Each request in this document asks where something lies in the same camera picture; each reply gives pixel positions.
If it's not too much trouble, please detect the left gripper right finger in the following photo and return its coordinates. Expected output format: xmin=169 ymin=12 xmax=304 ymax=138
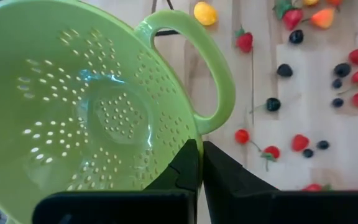
xmin=203 ymin=141 xmax=358 ymax=224

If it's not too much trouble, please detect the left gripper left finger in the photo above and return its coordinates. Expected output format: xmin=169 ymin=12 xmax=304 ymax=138
xmin=32 ymin=139 xmax=203 ymax=224

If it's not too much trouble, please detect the green plastic colander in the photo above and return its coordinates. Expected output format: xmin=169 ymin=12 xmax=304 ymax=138
xmin=0 ymin=0 xmax=237 ymax=224

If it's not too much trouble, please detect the yellow toy mango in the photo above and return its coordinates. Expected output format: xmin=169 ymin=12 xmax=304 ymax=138
xmin=193 ymin=1 xmax=219 ymax=26

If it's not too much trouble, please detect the orange toy pear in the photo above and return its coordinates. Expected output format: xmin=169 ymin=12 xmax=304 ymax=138
xmin=301 ymin=7 xmax=336 ymax=30

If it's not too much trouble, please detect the black toy cherry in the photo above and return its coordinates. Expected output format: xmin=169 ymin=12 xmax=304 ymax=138
xmin=249 ymin=97 xmax=282 ymax=114

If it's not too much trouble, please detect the toy blackberry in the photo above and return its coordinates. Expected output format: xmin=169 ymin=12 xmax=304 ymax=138
xmin=333 ymin=62 xmax=352 ymax=78
xmin=276 ymin=63 xmax=294 ymax=78
xmin=288 ymin=29 xmax=305 ymax=44

